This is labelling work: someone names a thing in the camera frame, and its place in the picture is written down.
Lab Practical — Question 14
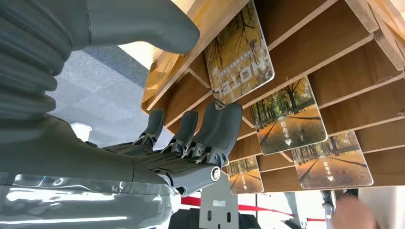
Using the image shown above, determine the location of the autumn tree key card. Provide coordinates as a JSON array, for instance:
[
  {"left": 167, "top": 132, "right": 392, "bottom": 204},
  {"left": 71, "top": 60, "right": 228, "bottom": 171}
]
[
  {"left": 290, "top": 131, "right": 374, "bottom": 190},
  {"left": 224, "top": 156, "right": 265, "bottom": 195},
  {"left": 251, "top": 76, "right": 329, "bottom": 156}
]

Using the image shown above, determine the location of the autumn hotel key card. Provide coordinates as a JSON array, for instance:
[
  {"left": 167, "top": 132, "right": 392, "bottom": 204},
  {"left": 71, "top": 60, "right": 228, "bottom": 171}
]
[{"left": 204, "top": 0, "right": 275, "bottom": 110}]

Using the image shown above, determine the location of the wooden card rack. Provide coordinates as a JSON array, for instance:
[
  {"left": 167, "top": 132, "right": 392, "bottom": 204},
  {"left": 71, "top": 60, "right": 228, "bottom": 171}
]
[{"left": 140, "top": 0, "right": 405, "bottom": 194}]

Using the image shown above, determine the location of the white round object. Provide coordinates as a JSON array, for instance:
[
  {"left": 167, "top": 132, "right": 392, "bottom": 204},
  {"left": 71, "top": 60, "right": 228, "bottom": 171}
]
[{"left": 70, "top": 122, "right": 93, "bottom": 143}]

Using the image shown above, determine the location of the ribbed grey right arm sleeve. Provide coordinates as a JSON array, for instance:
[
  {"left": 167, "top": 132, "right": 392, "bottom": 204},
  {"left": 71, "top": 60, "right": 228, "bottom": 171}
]
[{"left": 0, "top": 0, "right": 91, "bottom": 127}]

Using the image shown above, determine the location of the black base object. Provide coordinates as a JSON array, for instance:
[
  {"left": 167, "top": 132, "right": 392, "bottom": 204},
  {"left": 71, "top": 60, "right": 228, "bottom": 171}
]
[{"left": 168, "top": 208, "right": 262, "bottom": 229}]

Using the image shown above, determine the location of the red barrier belt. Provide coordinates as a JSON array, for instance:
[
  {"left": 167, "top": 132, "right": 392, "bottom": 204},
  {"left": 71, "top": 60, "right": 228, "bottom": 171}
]
[{"left": 181, "top": 196, "right": 327, "bottom": 223}]

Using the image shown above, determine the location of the grey metal bracket stand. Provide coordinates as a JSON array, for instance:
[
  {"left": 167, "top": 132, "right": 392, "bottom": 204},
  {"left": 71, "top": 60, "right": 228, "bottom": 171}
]
[{"left": 199, "top": 179, "right": 240, "bottom": 229}]

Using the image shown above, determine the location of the silver metal post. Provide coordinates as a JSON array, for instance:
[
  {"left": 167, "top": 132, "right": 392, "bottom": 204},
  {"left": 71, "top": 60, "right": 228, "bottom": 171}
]
[{"left": 320, "top": 190, "right": 337, "bottom": 229}]

